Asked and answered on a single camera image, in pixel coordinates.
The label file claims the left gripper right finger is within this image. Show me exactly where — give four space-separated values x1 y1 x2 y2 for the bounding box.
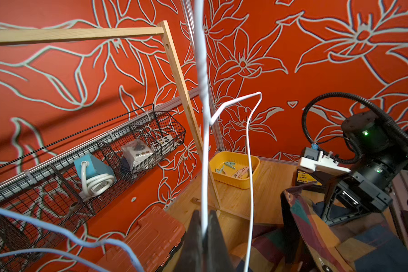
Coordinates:
205 210 235 272

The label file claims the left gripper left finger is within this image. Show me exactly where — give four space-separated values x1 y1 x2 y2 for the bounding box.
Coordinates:
173 210 204 272

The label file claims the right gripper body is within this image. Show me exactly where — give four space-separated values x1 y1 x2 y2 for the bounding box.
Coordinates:
320 170 393 226

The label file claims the dark plaid shirt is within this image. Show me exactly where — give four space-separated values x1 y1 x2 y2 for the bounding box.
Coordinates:
248 187 408 272

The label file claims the pink clothespin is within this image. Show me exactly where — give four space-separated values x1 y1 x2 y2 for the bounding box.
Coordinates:
232 167 249 179

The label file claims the mint green clothespin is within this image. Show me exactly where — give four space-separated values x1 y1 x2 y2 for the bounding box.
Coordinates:
224 162 236 170

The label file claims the white wire hanger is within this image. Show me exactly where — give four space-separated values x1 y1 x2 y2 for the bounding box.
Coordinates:
0 203 145 272
193 1 262 272

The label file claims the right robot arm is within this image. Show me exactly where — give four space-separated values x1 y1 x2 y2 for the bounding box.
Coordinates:
299 92 408 226

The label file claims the black yellow tool case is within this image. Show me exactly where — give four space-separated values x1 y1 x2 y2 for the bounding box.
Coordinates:
294 169 332 193

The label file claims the red brown box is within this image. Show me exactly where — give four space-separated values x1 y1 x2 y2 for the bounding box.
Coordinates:
97 206 186 272

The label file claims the yellow plastic tray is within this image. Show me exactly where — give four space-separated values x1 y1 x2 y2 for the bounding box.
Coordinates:
209 151 261 190

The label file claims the white dotted box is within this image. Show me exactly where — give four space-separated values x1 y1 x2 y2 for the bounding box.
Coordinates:
157 134 173 147

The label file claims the white power adapter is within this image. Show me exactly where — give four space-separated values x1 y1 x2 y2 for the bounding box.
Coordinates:
121 139 154 169

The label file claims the wooden hanging rack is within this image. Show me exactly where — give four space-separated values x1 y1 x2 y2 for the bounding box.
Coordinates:
0 20 252 222

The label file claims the teal charger with cable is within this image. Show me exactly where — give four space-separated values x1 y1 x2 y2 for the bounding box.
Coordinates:
74 154 117 201

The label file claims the black wire basket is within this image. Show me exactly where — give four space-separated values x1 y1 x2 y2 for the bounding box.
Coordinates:
0 110 186 231

